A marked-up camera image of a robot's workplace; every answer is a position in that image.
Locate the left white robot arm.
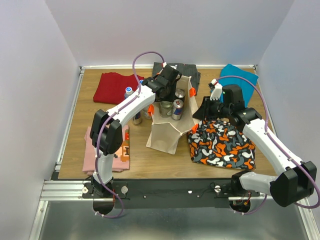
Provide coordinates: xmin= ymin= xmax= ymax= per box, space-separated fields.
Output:
xmin=89 ymin=64 xmax=182 ymax=198

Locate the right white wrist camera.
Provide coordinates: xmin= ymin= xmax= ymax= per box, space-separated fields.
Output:
xmin=208 ymin=78 xmax=223 ymax=101

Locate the folded pink graphic shirt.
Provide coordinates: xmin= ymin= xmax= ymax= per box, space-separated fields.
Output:
xmin=82 ymin=125 xmax=130 ymax=176

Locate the folded red shirt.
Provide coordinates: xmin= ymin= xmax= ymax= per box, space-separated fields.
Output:
xmin=93 ymin=72 xmax=138 ymax=105

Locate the aluminium table frame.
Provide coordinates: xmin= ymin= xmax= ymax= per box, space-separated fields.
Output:
xmin=30 ymin=66 xmax=320 ymax=240

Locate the beige canvas tote bag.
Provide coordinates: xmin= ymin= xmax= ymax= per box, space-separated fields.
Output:
xmin=146 ymin=75 xmax=199 ymax=155

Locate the blue cap water bottle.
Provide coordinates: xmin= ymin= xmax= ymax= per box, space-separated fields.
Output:
xmin=124 ymin=86 xmax=134 ymax=99

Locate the folded teal shirt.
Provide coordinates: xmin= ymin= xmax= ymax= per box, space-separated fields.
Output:
xmin=219 ymin=64 xmax=259 ymax=107

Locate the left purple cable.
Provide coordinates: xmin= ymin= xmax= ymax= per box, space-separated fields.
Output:
xmin=94 ymin=51 xmax=168 ymax=186

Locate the folded dark grey garment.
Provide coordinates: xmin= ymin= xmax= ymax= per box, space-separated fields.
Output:
xmin=151 ymin=62 xmax=201 ymax=94

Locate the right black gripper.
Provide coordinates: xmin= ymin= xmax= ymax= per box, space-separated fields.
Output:
xmin=192 ymin=95 xmax=232 ymax=121

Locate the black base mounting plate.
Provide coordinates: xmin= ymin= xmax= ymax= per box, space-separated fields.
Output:
xmin=82 ymin=178 xmax=259 ymax=210

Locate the orange camouflage folded garment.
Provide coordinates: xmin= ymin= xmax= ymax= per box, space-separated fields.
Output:
xmin=187 ymin=119 xmax=256 ymax=171

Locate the silver top can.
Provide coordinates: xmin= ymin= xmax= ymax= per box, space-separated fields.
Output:
xmin=175 ymin=89 xmax=186 ymax=102

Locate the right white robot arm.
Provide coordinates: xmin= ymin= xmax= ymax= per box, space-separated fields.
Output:
xmin=192 ymin=84 xmax=320 ymax=207

